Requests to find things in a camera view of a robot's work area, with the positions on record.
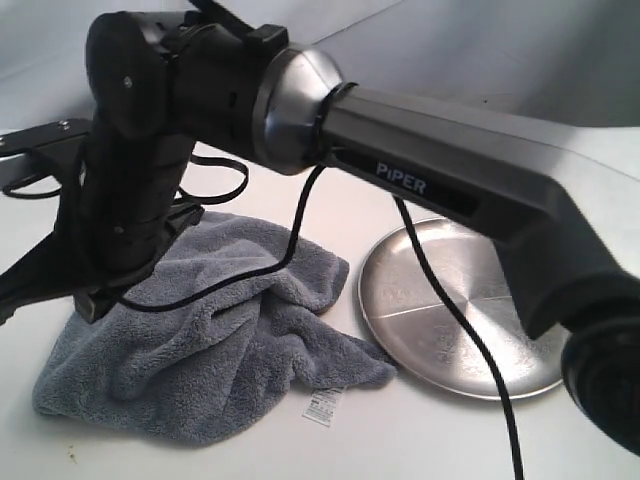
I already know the grey fluffy towel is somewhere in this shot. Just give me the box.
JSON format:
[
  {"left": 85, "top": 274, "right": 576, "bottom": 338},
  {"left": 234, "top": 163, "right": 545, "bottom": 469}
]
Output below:
[{"left": 32, "top": 240, "right": 396, "bottom": 445}]

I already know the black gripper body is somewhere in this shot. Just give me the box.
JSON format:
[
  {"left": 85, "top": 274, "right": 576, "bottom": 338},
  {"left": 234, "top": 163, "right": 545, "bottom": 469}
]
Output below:
[{"left": 73, "top": 124, "right": 203, "bottom": 324}]

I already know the round steel plate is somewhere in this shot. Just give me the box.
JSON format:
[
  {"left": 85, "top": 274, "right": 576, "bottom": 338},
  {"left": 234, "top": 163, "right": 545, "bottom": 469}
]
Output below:
[{"left": 357, "top": 218, "right": 568, "bottom": 401}]

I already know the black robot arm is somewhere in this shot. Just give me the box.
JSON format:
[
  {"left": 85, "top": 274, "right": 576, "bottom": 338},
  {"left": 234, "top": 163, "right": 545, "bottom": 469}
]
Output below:
[{"left": 1, "top": 1, "right": 639, "bottom": 452}]

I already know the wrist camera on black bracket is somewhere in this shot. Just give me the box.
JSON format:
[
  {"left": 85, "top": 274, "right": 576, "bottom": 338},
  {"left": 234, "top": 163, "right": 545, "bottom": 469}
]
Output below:
[{"left": 1, "top": 119, "right": 91, "bottom": 188}]

